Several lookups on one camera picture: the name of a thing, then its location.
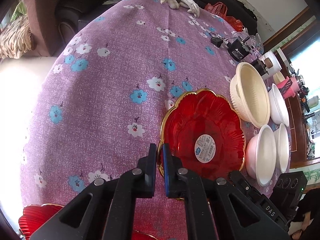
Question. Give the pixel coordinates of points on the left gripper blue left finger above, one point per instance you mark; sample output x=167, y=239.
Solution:
x=147, y=179

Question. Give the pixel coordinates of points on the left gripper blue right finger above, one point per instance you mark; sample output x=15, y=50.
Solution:
x=174, y=187

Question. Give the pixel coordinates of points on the white foam bowl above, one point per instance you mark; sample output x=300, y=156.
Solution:
x=260, y=157
x=278, y=108
x=282, y=147

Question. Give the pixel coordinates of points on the red glass plate with sticker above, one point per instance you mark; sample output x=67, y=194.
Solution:
x=205, y=133

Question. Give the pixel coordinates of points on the large cream ribbed bowl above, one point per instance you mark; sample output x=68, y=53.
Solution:
x=249, y=95

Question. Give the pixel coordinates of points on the pink bottle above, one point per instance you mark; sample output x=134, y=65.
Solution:
x=289, y=87

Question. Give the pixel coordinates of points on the small cream cup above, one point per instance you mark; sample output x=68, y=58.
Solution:
x=278, y=78

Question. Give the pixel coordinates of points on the white plastic jar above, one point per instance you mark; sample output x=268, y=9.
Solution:
x=272, y=64

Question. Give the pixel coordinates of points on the small black motor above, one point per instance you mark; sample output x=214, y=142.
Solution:
x=260, y=66

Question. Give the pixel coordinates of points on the small black power adapter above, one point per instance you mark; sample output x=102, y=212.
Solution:
x=216, y=41

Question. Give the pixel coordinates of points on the large black motor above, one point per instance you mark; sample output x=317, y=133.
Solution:
x=239, y=49

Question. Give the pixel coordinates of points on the clear plastic bag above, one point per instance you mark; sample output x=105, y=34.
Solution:
x=253, y=41

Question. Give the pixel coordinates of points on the white work glove right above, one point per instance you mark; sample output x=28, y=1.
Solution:
x=191, y=5

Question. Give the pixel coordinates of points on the red plastic bag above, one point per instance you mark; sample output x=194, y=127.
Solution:
x=220, y=9

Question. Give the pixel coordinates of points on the brown patterned blanket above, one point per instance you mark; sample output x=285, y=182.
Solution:
x=16, y=39

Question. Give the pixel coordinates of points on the maroon armchair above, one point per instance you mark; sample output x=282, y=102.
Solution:
x=43, y=26

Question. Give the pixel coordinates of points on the green cloth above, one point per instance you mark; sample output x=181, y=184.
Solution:
x=20, y=10

